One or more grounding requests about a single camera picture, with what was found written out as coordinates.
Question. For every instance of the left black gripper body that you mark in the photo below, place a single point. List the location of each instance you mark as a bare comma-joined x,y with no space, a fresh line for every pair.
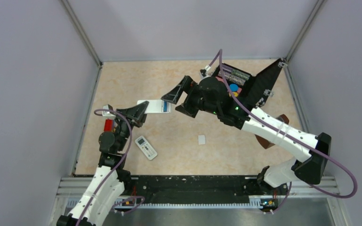
134,119

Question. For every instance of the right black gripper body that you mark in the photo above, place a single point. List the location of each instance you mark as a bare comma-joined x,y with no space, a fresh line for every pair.
194,100

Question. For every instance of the white battery cover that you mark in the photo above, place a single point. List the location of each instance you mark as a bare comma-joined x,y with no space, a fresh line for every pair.
201,139

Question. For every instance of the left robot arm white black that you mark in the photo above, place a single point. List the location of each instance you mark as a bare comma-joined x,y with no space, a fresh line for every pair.
110,179

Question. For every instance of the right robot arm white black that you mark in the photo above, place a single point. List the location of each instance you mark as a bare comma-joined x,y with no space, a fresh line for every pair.
211,96

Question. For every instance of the white remote control with screen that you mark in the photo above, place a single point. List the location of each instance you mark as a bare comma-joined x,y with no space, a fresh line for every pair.
146,148

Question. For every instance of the blue dealer chip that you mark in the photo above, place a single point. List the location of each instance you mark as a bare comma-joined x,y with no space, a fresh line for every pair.
234,87

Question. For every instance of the black poker chip case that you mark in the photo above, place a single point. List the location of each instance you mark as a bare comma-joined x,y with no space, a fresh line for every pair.
254,90

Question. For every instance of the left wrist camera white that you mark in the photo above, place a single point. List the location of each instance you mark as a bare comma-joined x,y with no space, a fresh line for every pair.
108,111

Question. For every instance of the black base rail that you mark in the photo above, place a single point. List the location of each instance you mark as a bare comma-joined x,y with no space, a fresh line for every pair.
181,189

